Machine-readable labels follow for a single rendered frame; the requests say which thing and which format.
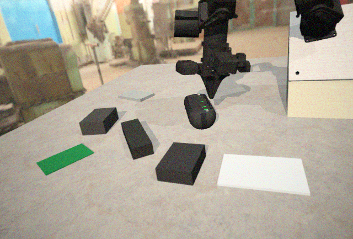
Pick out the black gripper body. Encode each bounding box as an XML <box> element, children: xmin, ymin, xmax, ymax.
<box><xmin>175</xmin><ymin>38</ymin><xmax>251</xmax><ymax>75</ymax></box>

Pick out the dark grey controller unit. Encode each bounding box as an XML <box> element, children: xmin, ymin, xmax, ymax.
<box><xmin>184</xmin><ymin>94</ymin><xmax>216</xmax><ymax>130</ymax></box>

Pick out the flat green rectangular plate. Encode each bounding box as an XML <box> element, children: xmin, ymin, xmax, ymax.
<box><xmin>37</xmin><ymin>144</ymin><xmax>94</xmax><ymax>176</ymax></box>

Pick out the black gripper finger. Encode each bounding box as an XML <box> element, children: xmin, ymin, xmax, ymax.
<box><xmin>212</xmin><ymin>71</ymin><xmax>230</xmax><ymax>99</ymax></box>
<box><xmin>196</xmin><ymin>72</ymin><xmax>215</xmax><ymax>99</ymax></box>

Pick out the white flat sheet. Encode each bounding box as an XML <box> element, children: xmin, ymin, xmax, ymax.
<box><xmin>217</xmin><ymin>154</ymin><xmax>310</xmax><ymax>196</ymax></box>

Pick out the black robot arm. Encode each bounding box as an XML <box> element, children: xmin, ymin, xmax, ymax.
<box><xmin>174</xmin><ymin>0</ymin><xmax>344</xmax><ymax>75</ymax></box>

